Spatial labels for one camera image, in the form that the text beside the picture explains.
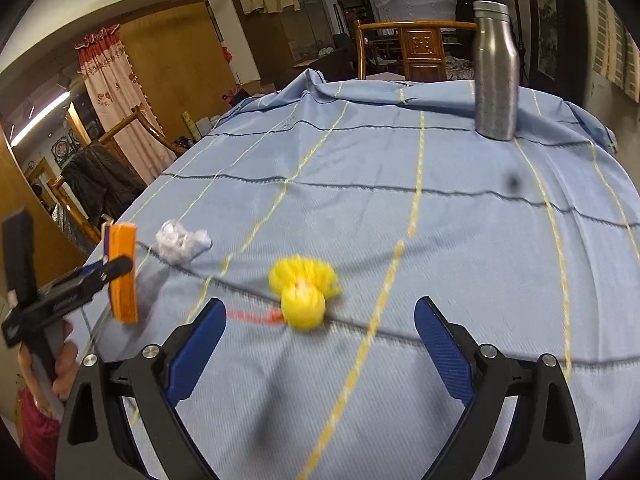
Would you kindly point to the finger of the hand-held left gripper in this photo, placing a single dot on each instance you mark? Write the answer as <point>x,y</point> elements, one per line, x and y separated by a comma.
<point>95,280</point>
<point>92,269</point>

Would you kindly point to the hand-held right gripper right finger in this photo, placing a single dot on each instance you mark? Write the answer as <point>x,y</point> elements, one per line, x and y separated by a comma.
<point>445,355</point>

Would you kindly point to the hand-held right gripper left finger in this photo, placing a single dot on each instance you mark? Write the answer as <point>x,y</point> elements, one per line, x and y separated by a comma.
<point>197,355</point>

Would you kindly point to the orange packet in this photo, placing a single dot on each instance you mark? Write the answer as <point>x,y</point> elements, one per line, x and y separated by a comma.
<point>125,300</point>

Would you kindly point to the yellow mesh bag ball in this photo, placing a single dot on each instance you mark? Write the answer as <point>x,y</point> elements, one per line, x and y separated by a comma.
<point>302,310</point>

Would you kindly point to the person's left forearm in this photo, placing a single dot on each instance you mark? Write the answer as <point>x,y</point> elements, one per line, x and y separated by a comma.
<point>37,435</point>

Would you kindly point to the person's left hand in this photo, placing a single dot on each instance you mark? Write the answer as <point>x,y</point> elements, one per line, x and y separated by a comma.
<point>67,365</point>

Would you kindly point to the crumpled white paper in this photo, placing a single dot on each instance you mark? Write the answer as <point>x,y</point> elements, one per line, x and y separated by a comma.
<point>177,242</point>

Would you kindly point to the black jacket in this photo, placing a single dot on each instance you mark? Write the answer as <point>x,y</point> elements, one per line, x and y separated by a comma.
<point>95,175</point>

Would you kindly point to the round decorative plate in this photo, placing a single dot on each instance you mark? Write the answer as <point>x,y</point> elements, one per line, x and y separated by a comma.
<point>62,150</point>

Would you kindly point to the fluorescent tube light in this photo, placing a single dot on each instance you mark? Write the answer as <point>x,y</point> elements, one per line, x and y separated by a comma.
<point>40,117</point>

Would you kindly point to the blue striped tablecloth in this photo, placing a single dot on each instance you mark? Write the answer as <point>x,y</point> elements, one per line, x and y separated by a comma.
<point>400,210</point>

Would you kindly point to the wooden armchair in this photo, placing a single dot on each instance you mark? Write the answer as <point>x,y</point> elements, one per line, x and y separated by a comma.
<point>150,122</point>

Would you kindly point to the spray can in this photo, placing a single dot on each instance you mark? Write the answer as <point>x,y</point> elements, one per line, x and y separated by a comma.
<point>190,127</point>

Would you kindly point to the white red floral curtain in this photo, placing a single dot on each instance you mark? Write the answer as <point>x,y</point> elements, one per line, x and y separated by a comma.
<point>120,85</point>

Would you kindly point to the red hanging ornament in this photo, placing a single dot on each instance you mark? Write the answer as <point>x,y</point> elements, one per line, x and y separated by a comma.
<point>227,55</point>

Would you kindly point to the silver metal bottle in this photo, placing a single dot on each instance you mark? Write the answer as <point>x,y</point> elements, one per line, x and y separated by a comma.
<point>495,85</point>

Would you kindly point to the floral bedding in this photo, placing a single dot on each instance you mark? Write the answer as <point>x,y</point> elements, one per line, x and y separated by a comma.
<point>457,67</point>

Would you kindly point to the brown wardrobe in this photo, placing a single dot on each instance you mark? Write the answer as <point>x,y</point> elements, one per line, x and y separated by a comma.
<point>280,45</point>

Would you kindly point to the carved wooden chair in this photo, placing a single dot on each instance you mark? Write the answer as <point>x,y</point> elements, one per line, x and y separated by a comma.
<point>424,45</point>

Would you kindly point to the black round object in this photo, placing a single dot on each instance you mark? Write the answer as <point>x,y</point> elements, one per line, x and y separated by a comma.
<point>467,15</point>

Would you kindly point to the framed scroll painting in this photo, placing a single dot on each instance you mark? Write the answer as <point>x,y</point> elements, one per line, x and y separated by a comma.
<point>545,20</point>

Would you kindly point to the pale hanging sheet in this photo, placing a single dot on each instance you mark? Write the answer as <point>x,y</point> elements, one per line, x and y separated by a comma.
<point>415,0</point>

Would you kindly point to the dark shelf unit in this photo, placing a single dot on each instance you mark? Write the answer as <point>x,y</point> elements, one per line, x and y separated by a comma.
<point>350,5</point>

